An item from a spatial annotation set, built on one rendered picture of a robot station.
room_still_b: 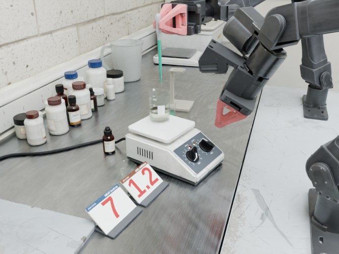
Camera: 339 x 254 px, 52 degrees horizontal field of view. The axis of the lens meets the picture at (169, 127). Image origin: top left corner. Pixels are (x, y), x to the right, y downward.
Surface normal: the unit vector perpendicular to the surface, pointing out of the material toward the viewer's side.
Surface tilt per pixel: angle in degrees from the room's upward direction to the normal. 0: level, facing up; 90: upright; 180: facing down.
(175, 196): 0
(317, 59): 79
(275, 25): 90
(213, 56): 100
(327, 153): 90
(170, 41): 93
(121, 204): 40
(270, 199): 0
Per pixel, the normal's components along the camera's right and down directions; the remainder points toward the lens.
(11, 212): 0.00, -0.90
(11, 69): 0.95, 0.13
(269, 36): -0.79, 0.26
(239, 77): -0.33, 0.55
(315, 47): 0.29, 0.41
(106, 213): 0.56, -0.56
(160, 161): -0.58, 0.35
